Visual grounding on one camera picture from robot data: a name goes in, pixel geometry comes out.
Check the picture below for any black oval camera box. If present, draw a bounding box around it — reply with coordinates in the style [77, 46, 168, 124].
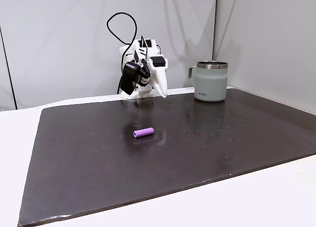
[119, 61, 142, 96]

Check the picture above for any black camera cable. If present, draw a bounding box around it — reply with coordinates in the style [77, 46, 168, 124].
[106, 12, 138, 74]

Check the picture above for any purple pen grip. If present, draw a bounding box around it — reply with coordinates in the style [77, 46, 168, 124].
[133, 127, 155, 139]

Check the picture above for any thin black vertical strip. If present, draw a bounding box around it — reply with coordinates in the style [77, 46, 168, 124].
[0, 26, 18, 110]

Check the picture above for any grey-green steel rimmed mug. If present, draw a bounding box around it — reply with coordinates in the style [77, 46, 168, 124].
[188, 61, 229, 103]

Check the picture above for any dark brown table mat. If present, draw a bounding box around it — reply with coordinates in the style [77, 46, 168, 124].
[17, 88, 316, 227]

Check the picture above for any black base power cable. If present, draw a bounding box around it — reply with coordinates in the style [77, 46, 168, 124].
[116, 72, 123, 95]

